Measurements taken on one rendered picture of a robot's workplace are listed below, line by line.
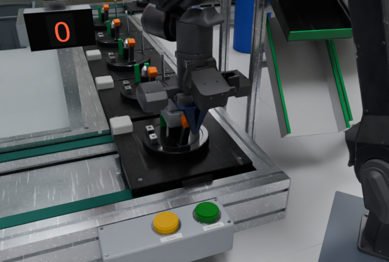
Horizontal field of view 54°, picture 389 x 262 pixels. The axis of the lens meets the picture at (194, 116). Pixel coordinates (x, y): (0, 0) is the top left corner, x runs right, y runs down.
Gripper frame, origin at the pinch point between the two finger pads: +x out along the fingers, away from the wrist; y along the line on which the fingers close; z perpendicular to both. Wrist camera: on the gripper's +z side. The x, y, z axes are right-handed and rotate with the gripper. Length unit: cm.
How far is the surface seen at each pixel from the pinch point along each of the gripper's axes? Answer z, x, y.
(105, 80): -44.9, 10.3, -9.8
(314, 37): -3.4, -10.4, 24.9
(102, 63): -64, 13, -8
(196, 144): -6.0, 10.0, 2.6
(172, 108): -9.3, 2.9, -1.1
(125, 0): -152, 12, 17
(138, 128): -19.7, 12.1, -6.4
